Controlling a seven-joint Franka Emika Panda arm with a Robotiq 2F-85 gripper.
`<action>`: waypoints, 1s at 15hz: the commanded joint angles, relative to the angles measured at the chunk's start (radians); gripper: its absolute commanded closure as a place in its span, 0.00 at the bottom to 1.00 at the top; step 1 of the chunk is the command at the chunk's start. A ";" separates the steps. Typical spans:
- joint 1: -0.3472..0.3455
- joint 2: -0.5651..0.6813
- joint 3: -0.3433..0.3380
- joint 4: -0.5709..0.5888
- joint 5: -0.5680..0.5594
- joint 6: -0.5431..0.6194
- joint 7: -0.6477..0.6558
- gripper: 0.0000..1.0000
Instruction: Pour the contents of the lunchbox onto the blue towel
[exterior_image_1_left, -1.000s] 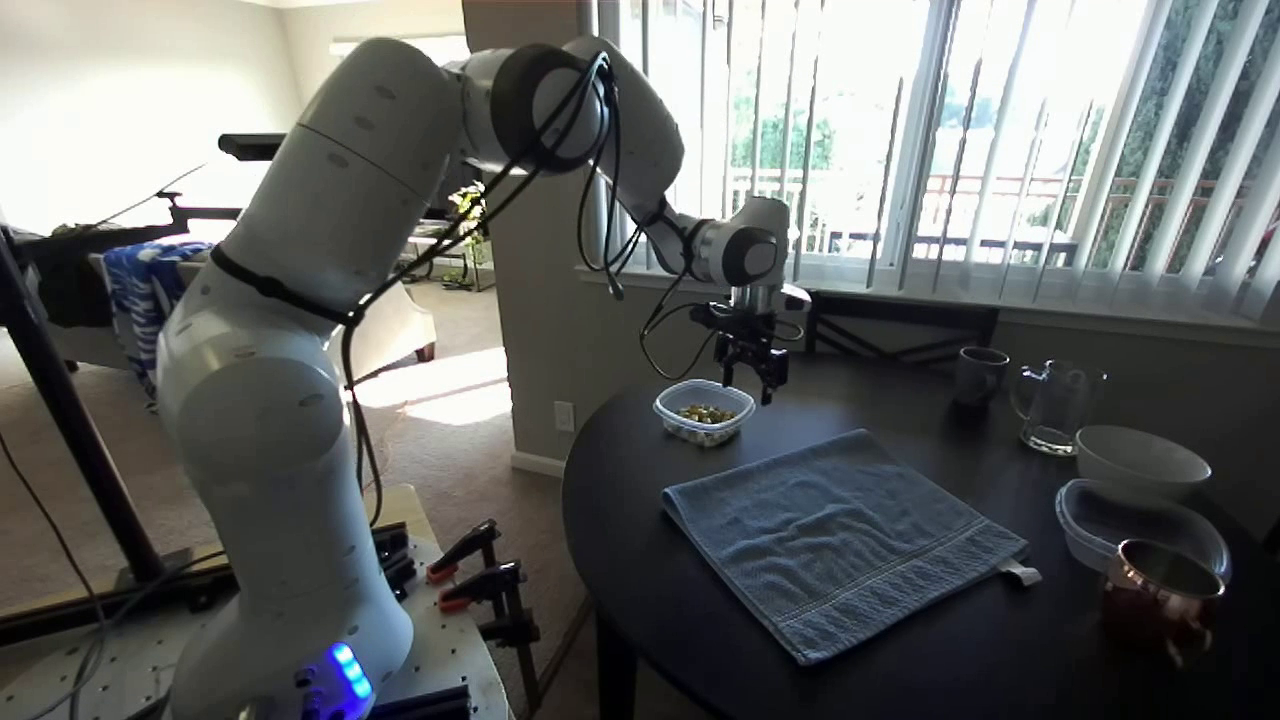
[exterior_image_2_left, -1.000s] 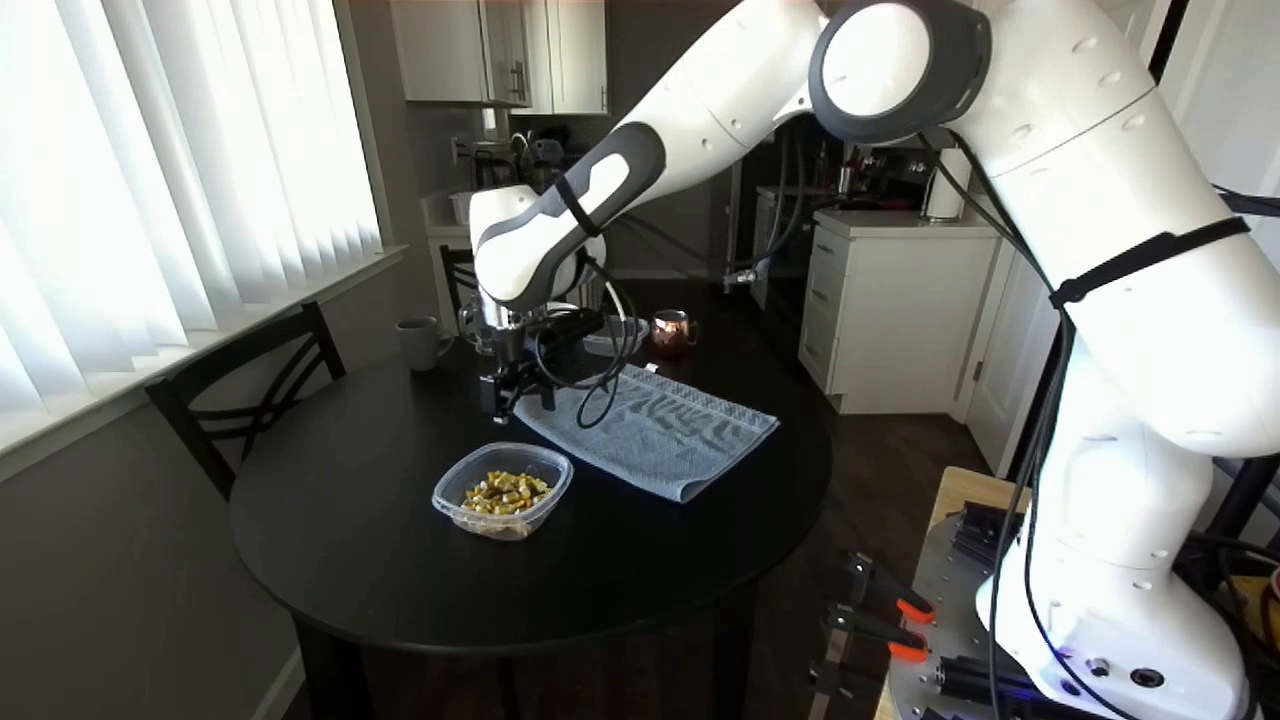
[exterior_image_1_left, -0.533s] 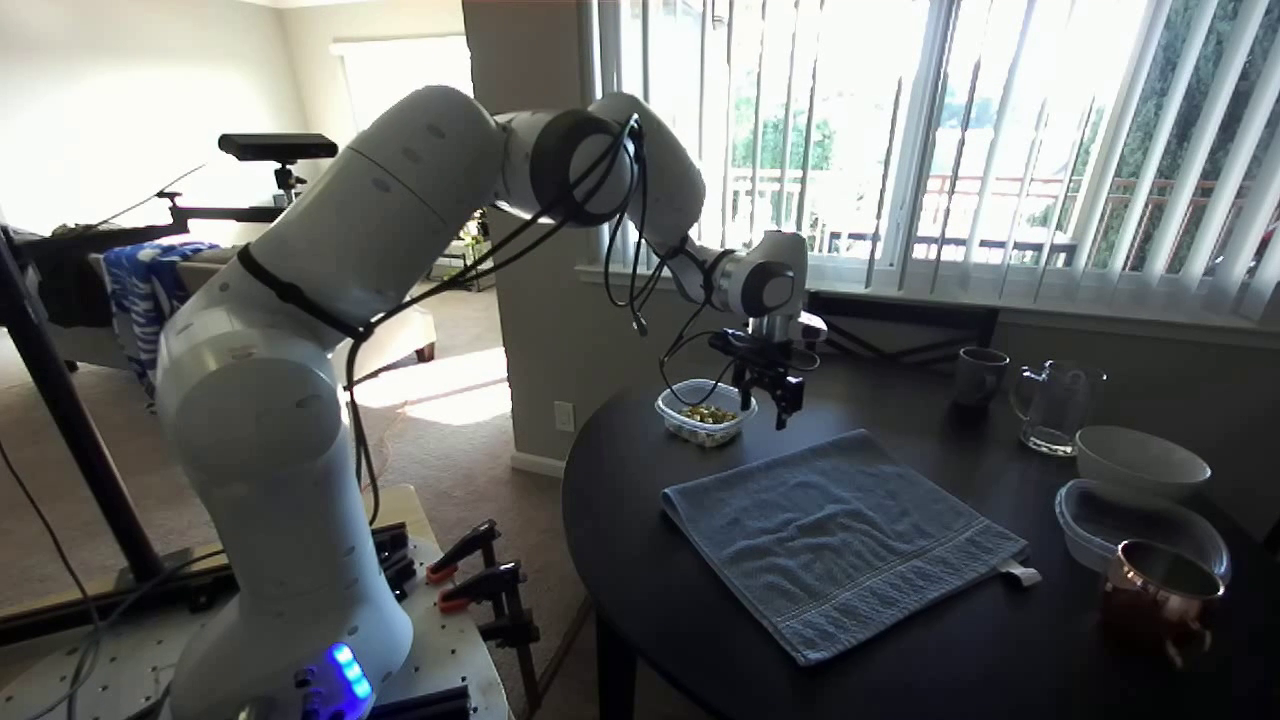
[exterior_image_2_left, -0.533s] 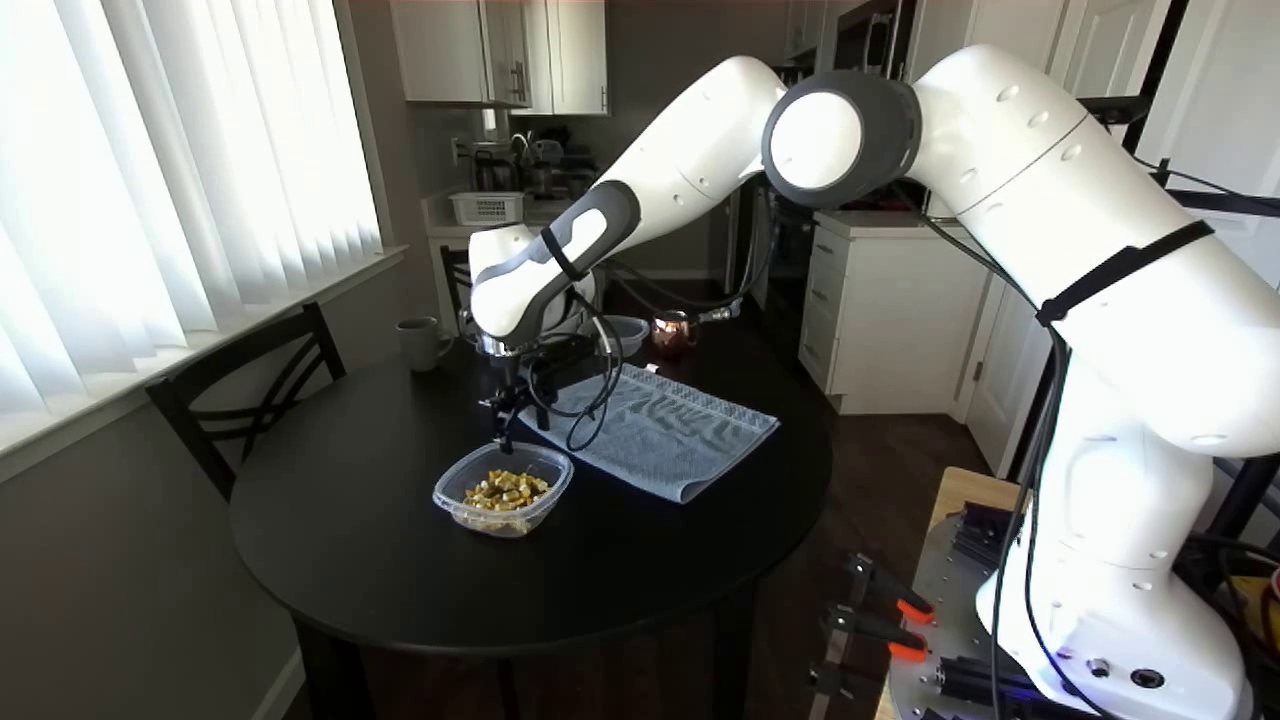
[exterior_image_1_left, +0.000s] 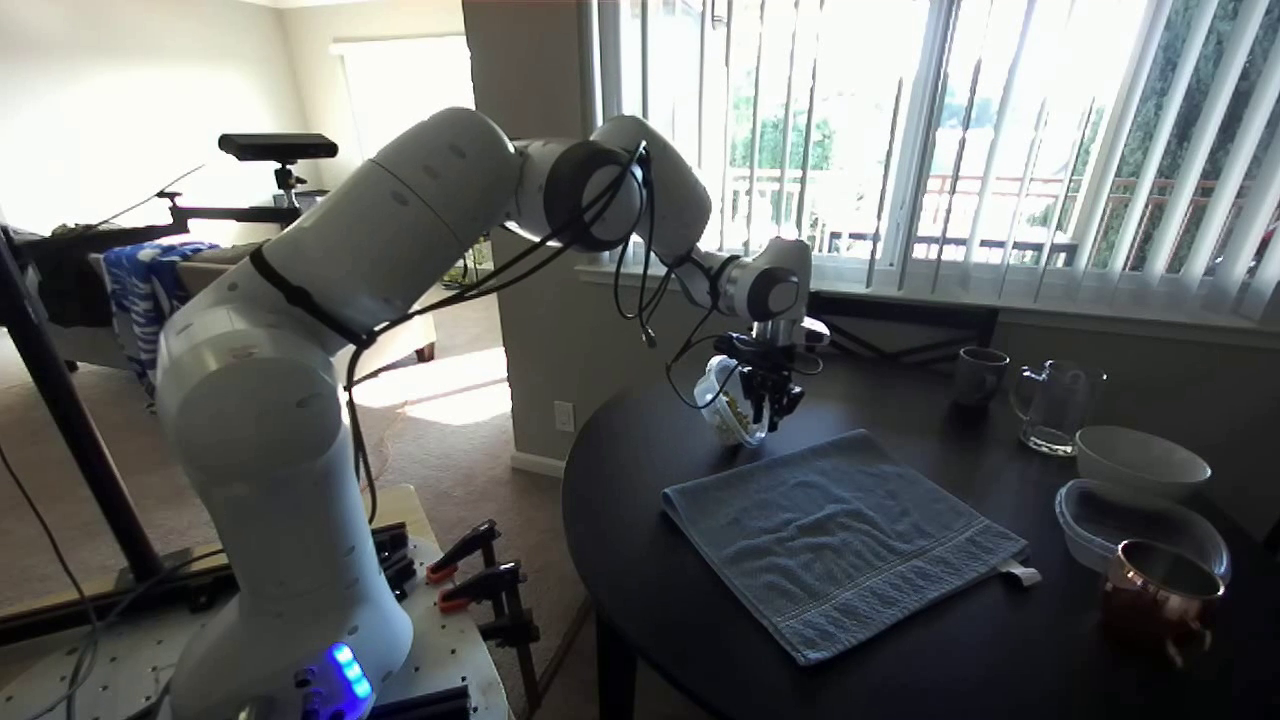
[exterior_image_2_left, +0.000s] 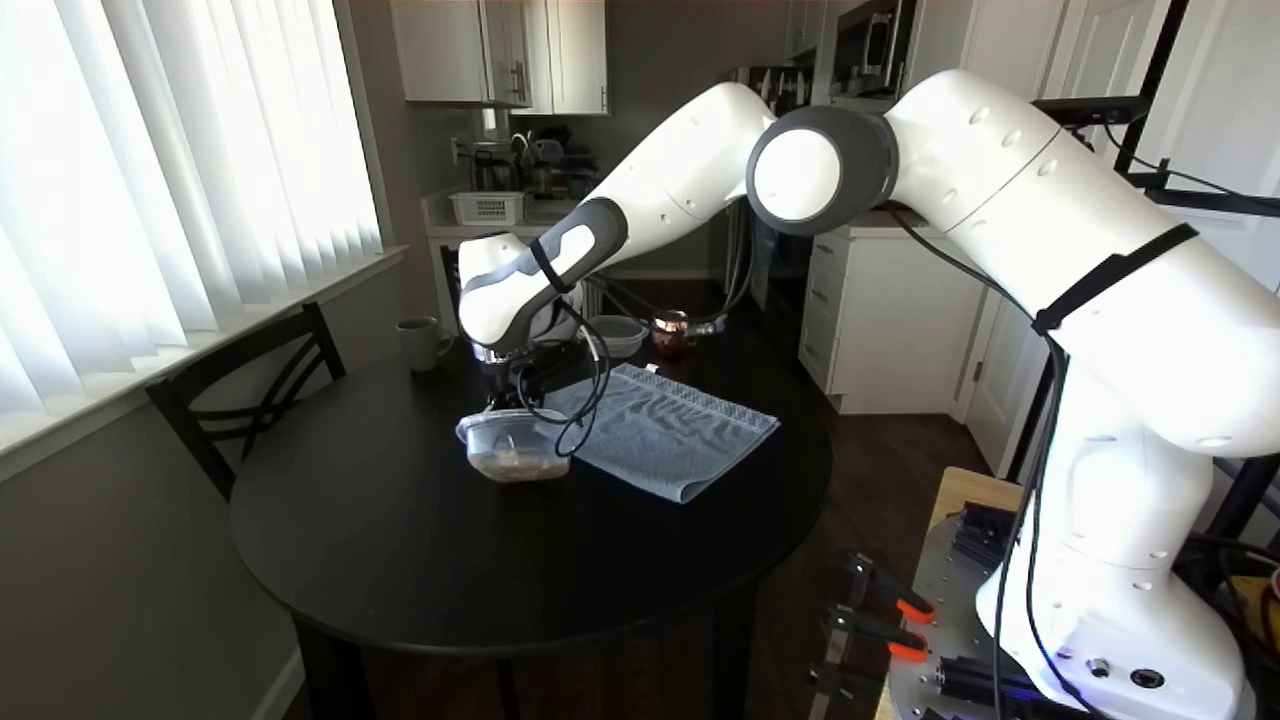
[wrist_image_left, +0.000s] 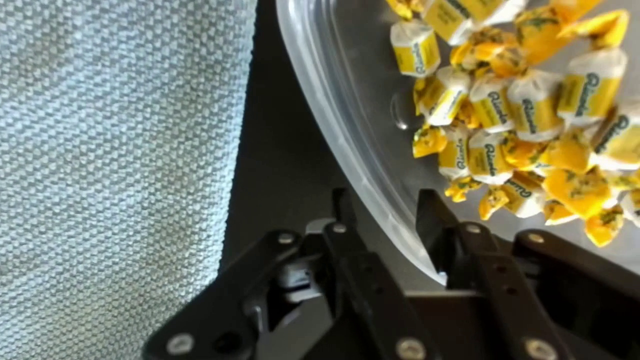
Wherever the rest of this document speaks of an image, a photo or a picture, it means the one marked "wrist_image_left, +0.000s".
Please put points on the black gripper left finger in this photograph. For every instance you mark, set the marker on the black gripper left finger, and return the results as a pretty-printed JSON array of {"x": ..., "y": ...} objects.
[{"x": 221, "y": 313}]

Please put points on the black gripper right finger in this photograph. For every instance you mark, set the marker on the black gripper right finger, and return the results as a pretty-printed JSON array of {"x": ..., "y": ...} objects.
[{"x": 506, "y": 293}]

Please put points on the clear plastic lunchbox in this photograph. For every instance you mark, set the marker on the clear plastic lunchbox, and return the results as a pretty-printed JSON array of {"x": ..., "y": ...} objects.
[{"x": 347, "y": 100}]

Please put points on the light blue towel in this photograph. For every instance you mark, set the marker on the light blue towel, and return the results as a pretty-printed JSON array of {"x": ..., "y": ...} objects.
[{"x": 100, "y": 166}]

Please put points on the yellow white wrapped candy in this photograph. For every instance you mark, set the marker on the yellow white wrapped candy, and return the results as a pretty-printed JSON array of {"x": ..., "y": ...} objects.
[
  {"x": 621, "y": 140},
  {"x": 445, "y": 95},
  {"x": 492, "y": 102},
  {"x": 430, "y": 140},
  {"x": 602, "y": 28},
  {"x": 453, "y": 16},
  {"x": 534, "y": 107},
  {"x": 492, "y": 202},
  {"x": 458, "y": 189},
  {"x": 491, "y": 159},
  {"x": 566, "y": 153},
  {"x": 526, "y": 199},
  {"x": 414, "y": 49},
  {"x": 558, "y": 213},
  {"x": 576, "y": 193},
  {"x": 487, "y": 52},
  {"x": 591, "y": 90},
  {"x": 602, "y": 226},
  {"x": 455, "y": 155},
  {"x": 541, "y": 30}
]

